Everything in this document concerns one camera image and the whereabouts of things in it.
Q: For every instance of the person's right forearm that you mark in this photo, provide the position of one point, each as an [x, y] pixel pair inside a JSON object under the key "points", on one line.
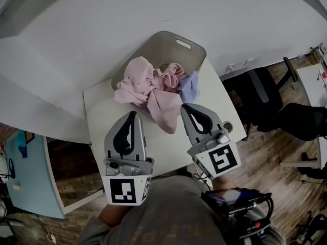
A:
{"points": [[224, 182]]}

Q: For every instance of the person's grey shirt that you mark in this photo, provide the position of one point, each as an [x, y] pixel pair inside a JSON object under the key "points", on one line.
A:
{"points": [[166, 213]]}

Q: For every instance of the person's left forearm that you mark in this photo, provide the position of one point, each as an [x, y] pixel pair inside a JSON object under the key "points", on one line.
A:
{"points": [[115, 216]]}

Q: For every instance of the lavender and white garment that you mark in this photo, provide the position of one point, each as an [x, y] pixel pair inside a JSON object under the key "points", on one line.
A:
{"points": [[190, 85]]}

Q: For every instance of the black office chair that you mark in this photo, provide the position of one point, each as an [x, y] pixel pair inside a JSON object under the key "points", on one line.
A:
{"points": [[263, 93]]}

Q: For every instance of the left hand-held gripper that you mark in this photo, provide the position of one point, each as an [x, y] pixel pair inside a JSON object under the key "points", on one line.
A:
{"points": [[122, 190]]}

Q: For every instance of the round table grommet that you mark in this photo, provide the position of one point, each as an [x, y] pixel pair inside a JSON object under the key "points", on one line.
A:
{"points": [[228, 126]]}

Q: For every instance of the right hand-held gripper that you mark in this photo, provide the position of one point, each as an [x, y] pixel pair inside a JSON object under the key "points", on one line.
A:
{"points": [[222, 159]]}

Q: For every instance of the white wall socket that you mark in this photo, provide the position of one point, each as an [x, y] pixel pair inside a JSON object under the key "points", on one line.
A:
{"points": [[248, 62], [231, 67]]}

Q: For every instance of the light blue table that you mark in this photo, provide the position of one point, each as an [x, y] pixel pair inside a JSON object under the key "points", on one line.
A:
{"points": [[30, 177]]}

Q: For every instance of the black picture frame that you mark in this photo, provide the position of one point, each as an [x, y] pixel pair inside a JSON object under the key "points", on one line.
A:
{"points": [[29, 138]]}

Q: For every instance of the small white object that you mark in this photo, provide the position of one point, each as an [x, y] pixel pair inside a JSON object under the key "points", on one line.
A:
{"points": [[17, 186]]}

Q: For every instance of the black headphones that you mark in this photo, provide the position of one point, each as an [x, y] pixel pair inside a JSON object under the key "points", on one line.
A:
{"points": [[10, 168]]}

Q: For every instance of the white desk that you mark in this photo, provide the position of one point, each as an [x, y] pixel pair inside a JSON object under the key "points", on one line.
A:
{"points": [[309, 85]]}

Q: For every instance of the white charger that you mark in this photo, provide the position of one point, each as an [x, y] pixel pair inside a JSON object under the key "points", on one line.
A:
{"points": [[52, 238]]}

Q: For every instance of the small red object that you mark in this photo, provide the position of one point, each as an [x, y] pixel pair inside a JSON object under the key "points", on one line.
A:
{"points": [[324, 75]]}

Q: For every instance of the pink garment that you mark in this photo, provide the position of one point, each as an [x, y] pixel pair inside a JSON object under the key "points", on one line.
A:
{"points": [[143, 85]]}

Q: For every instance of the grey plastic basket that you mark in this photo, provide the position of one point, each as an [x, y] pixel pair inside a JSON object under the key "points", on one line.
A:
{"points": [[163, 50]]}

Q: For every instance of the white table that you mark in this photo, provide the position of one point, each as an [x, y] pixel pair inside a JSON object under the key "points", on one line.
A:
{"points": [[102, 111]]}

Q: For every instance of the blue cloth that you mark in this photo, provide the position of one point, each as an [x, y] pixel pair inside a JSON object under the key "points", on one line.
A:
{"points": [[22, 144]]}

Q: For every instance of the black phone rig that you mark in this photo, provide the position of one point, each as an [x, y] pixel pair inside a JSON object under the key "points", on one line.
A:
{"points": [[230, 198]]}

